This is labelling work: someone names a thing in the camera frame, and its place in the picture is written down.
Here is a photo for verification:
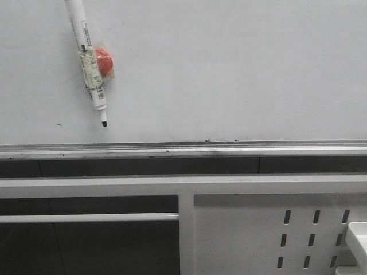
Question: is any white whiteboard marker pen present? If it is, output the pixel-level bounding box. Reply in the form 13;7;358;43
65;0;108;128

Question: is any white whiteboard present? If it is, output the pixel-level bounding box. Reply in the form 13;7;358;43
1;1;366;160

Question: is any white plastic tray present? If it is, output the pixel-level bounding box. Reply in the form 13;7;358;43
345;222;366;274

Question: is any white metal stand frame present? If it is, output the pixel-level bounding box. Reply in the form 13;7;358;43
1;174;366;274

